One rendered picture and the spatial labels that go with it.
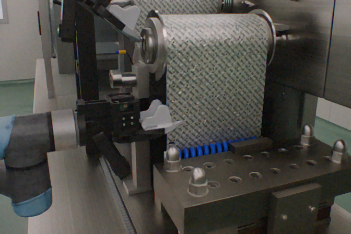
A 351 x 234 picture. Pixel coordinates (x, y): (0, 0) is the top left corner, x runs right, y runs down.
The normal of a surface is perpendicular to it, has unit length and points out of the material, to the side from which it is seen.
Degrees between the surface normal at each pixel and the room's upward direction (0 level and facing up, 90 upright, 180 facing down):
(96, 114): 90
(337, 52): 90
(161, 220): 0
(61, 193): 0
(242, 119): 90
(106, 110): 90
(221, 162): 0
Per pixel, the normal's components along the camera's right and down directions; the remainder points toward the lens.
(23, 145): 0.36, 0.27
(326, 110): -0.93, 0.11
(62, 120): 0.25, -0.50
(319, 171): 0.00, -0.96
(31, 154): 0.62, 0.22
